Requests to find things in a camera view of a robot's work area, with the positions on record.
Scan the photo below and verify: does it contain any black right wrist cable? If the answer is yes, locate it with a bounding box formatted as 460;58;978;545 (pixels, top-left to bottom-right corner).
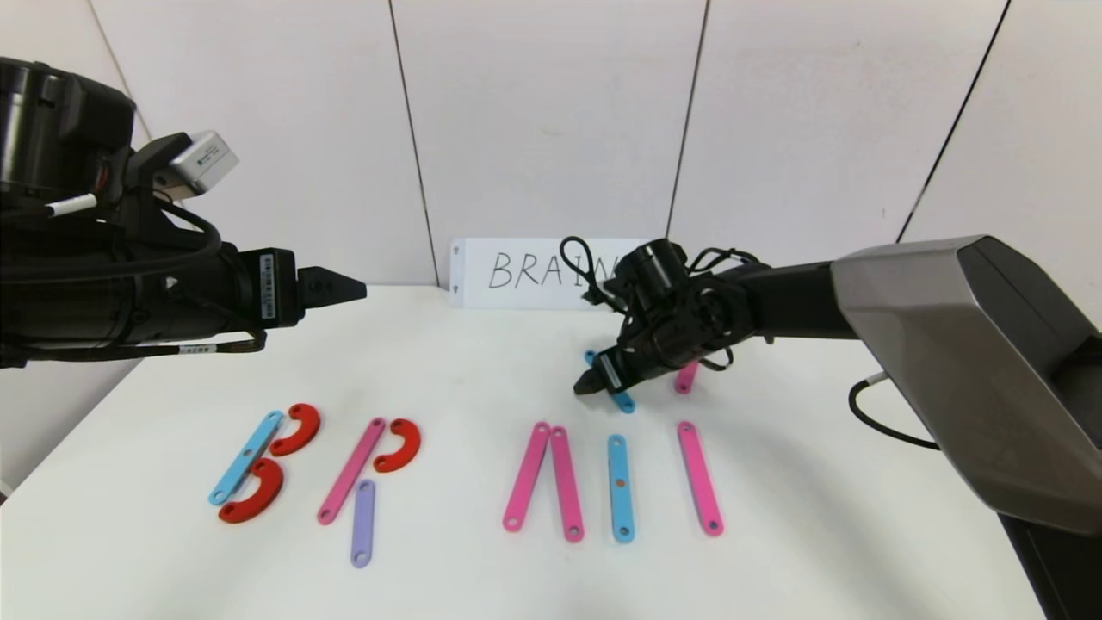
689;248;763;276

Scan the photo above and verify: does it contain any white sign card reading BRAIN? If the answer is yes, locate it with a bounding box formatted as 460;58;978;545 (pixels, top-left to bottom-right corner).
449;239;655;310

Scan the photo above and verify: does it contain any large red arc piece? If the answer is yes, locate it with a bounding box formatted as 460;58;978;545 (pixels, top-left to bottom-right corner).
217;457;285;525

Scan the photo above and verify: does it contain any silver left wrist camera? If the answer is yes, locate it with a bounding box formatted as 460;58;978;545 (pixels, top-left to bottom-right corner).
153;131;240;199

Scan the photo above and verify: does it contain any medium red arc piece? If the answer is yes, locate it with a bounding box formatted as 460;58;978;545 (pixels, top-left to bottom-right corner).
269;403;322;457

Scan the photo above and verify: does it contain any short purple bar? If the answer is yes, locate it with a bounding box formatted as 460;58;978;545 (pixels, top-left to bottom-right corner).
350;480;377;569

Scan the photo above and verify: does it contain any black looped camera cable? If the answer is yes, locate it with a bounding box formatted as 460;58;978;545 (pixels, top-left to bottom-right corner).
560;237;625;311

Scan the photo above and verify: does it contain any short blue bar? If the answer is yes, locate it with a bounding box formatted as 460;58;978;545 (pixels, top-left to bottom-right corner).
584;350;637;415

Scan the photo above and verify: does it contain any long plain blue bar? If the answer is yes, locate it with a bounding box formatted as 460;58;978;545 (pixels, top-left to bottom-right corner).
207;410;285;506

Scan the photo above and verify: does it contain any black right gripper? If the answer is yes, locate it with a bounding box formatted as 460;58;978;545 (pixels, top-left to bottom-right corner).
573;323;676;396

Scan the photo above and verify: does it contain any long pink bar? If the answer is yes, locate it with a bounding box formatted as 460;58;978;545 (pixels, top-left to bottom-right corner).
677;421;725;537
549;426;585;543
317;418;387;526
502;421;551;532

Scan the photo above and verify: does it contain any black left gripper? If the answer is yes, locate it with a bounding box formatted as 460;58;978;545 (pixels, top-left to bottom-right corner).
164;241;368;338

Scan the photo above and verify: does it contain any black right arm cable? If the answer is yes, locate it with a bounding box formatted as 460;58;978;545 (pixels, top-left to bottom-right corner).
848;372;944;451

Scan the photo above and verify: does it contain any long blue bar orange dot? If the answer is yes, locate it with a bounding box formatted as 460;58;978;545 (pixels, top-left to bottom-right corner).
607;434;636;544

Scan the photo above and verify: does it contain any small red arc piece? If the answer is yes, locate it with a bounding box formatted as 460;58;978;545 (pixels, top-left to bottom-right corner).
373;418;423;474

